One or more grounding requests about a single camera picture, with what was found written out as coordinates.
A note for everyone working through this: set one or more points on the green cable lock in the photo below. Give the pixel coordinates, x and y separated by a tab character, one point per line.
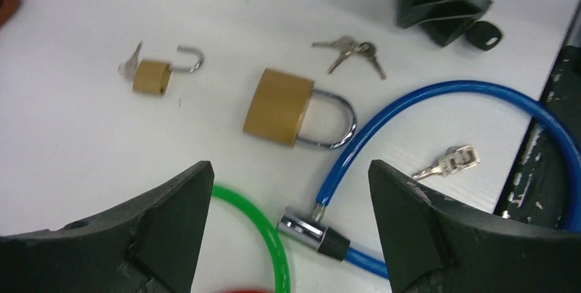
279	260

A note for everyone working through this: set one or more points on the red cable lock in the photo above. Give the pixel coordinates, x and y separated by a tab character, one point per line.
245	290

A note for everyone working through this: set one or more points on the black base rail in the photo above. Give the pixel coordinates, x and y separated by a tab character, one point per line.
537	188

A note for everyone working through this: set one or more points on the brass padlock keys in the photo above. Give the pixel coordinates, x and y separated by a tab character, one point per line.
348	46

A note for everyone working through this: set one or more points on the black padlock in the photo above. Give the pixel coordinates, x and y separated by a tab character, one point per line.
483	35

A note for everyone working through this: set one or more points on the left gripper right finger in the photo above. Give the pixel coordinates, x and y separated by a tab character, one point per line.
434	243

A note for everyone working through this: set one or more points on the small brass padlock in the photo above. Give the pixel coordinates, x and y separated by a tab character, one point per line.
149	76

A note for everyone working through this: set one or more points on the blue lock loose key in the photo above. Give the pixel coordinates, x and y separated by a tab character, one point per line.
454	160

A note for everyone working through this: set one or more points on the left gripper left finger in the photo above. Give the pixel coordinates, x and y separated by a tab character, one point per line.
150	243

